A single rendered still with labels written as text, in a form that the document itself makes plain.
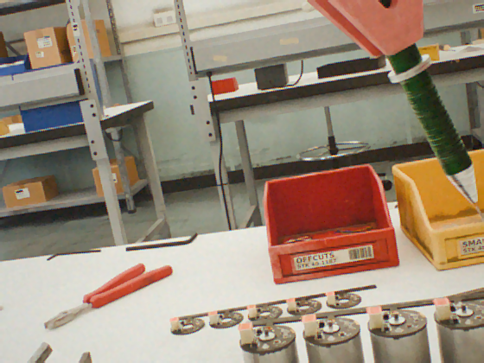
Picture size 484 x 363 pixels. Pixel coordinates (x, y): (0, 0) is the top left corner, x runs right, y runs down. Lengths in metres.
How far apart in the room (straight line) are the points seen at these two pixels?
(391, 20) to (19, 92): 2.60
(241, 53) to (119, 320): 2.05
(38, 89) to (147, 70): 2.13
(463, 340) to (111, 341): 0.28
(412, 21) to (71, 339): 0.37
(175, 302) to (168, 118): 4.29
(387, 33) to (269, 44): 2.28
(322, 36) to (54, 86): 1.04
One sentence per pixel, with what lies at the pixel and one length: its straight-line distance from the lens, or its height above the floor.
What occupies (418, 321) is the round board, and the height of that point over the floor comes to 0.81.
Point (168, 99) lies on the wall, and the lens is 4.80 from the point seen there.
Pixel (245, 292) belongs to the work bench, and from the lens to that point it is 0.54.
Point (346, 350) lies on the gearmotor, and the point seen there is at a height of 0.81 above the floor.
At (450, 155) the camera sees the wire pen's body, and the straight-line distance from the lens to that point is 0.26.
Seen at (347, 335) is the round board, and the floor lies 0.81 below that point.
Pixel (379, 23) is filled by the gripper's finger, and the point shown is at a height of 0.94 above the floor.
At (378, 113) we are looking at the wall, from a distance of 4.66.
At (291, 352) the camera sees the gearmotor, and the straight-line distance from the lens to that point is 0.30.
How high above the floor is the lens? 0.94
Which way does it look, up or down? 11 degrees down
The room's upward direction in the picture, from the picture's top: 11 degrees counter-clockwise
